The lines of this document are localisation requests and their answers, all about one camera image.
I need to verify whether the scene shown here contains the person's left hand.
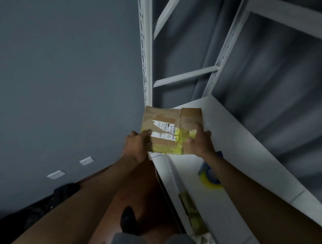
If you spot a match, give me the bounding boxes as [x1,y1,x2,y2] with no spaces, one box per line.
[122,129,153,165]

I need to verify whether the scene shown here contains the person's right hand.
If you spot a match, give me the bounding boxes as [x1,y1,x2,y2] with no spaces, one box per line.
[187,123,216,158]

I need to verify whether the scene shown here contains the taped brown cardboard parcel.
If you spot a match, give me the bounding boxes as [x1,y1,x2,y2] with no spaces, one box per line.
[140,106,204,155]

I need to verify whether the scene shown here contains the person's right forearm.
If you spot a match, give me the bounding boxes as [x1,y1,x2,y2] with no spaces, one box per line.
[204,150,322,244]

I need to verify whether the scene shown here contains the person's left forearm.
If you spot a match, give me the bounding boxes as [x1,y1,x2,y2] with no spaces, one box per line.
[12,155,141,244]

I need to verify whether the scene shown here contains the white metal shelving rack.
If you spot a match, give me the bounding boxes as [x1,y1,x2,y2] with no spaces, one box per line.
[138,0,322,244]

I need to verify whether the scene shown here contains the blue yellow tape roll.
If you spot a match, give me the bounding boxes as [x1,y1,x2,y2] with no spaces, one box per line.
[198,151,224,189]

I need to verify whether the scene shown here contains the yellow taped parcel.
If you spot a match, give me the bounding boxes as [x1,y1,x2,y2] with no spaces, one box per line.
[178,190,209,236]

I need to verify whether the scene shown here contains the person's black shoe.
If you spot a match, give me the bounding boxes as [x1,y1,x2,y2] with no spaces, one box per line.
[120,206,139,236]

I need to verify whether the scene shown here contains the person's grey trouser leg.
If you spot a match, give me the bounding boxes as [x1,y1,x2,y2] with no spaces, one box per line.
[111,232,197,244]

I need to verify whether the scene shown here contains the black object on floor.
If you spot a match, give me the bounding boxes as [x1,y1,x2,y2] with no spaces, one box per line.
[0,182,81,244]

